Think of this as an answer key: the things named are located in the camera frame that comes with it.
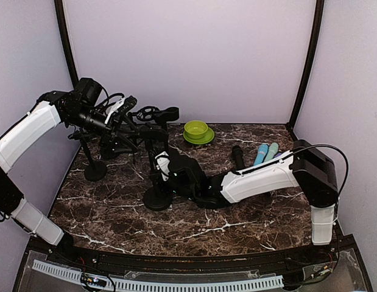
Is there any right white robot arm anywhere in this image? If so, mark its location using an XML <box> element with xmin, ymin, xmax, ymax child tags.
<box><xmin>154</xmin><ymin>139</ymin><xmax>343</xmax><ymax>264</ymax></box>

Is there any black round-base mic stand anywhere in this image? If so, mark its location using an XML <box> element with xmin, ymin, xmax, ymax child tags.
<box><xmin>99</xmin><ymin>141</ymin><xmax>122</xmax><ymax>160</ymax></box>
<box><xmin>136</xmin><ymin>106</ymin><xmax>180</xmax><ymax>131</ymax></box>
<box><xmin>139</xmin><ymin>122</ymin><xmax>173</xmax><ymax>211</ymax></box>
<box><xmin>68</xmin><ymin>130</ymin><xmax>107</xmax><ymax>182</ymax></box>

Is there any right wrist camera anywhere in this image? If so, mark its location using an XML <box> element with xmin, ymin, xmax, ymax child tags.
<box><xmin>154</xmin><ymin>151</ymin><xmax>170</xmax><ymax>181</ymax></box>

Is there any black tripod shock-mount stand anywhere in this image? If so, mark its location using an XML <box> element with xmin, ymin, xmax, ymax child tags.
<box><xmin>128</xmin><ymin>106</ymin><xmax>167</xmax><ymax>169</ymax></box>

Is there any light blue microphone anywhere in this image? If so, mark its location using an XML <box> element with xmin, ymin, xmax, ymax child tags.
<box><xmin>253</xmin><ymin>144</ymin><xmax>269</xmax><ymax>166</ymax></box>

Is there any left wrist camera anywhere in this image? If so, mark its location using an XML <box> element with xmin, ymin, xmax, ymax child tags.
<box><xmin>104</xmin><ymin>96</ymin><xmax>137</xmax><ymax>125</ymax></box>

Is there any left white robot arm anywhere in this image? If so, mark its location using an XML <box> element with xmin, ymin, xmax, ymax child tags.
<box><xmin>0</xmin><ymin>78</ymin><xmax>138</xmax><ymax>265</ymax></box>

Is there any lime green plate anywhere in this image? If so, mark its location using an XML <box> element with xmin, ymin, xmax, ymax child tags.
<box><xmin>183</xmin><ymin>128</ymin><xmax>215</xmax><ymax>145</ymax></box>

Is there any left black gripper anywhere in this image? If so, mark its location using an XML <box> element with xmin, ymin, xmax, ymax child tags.
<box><xmin>67</xmin><ymin>105</ymin><xmax>139</xmax><ymax>155</ymax></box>

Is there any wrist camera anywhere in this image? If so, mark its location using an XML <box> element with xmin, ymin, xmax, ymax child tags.
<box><xmin>104</xmin><ymin>96</ymin><xmax>137</xmax><ymax>125</ymax></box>
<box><xmin>154</xmin><ymin>151</ymin><xmax>170</xmax><ymax>181</ymax></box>

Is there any black microphone orange ring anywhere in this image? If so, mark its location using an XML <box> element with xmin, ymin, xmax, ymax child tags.
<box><xmin>231</xmin><ymin>145</ymin><xmax>247</xmax><ymax>171</ymax></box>

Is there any mint green microphone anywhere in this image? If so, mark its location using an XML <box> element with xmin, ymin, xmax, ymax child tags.
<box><xmin>264</xmin><ymin>142</ymin><xmax>279</xmax><ymax>162</ymax></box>

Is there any white slotted cable duct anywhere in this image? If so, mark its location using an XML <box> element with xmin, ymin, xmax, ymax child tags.
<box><xmin>32</xmin><ymin>260</ymin><xmax>284</xmax><ymax>291</ymax></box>

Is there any lime green bowl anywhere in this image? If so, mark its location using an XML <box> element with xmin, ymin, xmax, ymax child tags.
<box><xmin>184</xmin><ymin>120</ymin><xmax>208</xmax><ymax>139</ymax></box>

